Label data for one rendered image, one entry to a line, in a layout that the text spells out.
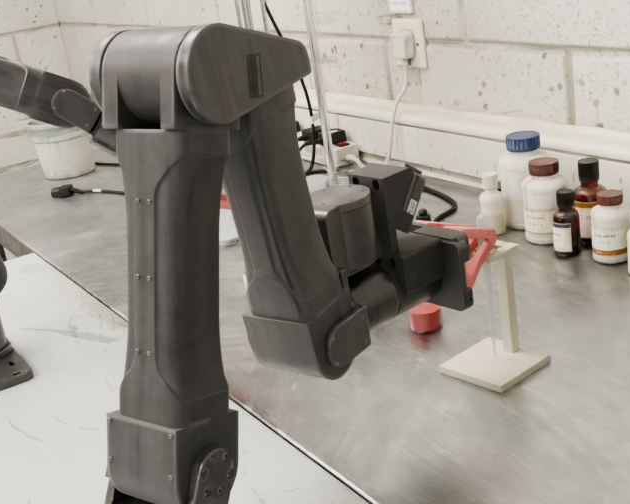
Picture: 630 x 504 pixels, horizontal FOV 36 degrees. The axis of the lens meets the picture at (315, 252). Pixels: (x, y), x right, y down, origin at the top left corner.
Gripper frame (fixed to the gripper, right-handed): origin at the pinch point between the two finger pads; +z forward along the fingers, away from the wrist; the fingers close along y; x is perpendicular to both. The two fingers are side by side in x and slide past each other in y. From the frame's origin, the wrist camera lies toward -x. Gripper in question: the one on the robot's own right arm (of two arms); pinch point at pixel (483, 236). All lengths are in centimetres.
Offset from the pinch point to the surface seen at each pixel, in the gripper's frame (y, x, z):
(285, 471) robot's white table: 2.8, 13.8, -25.9
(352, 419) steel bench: 4.5, 13.9, -16.1
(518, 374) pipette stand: -4.0, 13.3, -1.4
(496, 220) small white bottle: 24.6, 12.4, 30.9
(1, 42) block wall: 265, -4, 67
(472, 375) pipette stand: -0.4, 13.3, -4.0
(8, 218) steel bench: 116, 15, -2
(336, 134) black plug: 79, 9, 50
